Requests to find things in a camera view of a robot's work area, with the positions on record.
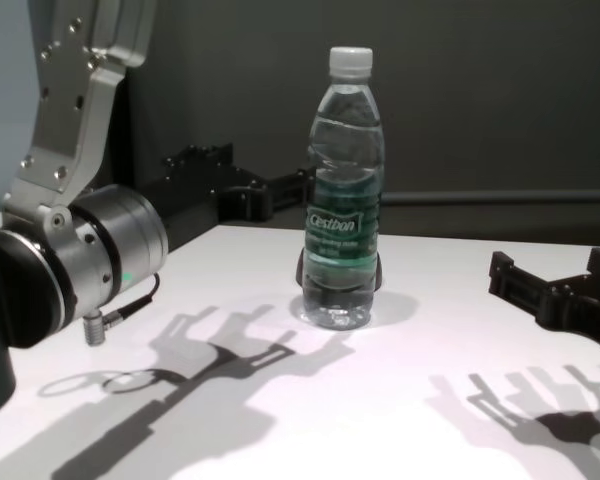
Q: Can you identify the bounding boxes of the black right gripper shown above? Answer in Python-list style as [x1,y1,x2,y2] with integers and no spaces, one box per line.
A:
[488,246,600,361]

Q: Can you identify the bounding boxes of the clear water bottle green label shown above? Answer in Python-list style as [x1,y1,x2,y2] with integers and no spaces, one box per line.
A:
[299,45,385,330]

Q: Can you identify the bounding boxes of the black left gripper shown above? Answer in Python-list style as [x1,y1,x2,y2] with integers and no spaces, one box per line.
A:
[138,142,316,247]

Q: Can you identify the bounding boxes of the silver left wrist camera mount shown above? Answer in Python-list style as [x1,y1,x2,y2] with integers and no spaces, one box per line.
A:
[2,0,154,221]

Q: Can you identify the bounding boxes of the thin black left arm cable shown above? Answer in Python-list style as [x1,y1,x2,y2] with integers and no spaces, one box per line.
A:
[83,272,162,346]

